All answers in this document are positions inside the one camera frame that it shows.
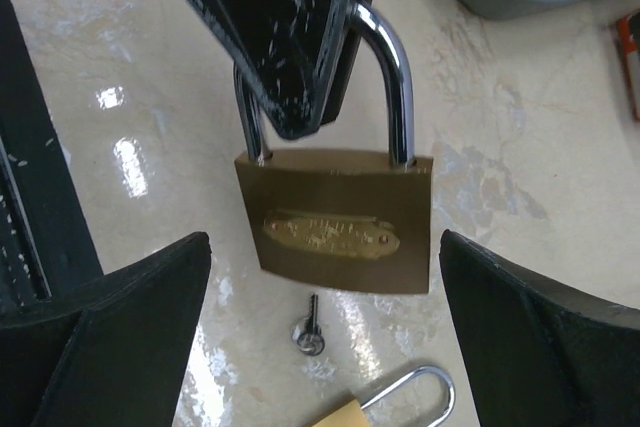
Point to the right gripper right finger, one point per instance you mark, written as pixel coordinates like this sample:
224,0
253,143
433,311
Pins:
538,352

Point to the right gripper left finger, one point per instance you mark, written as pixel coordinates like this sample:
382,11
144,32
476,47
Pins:
112,352

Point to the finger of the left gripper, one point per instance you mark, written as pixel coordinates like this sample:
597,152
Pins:
286,51
342,75

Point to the silver key with ring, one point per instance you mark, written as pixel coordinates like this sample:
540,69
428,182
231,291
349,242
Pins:
306,332

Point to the large brass padlock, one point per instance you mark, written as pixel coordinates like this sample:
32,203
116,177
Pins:
354,220
422,396

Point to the black green razor box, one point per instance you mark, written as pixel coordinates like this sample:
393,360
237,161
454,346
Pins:
627,41

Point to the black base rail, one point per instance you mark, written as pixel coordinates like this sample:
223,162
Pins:
46,246

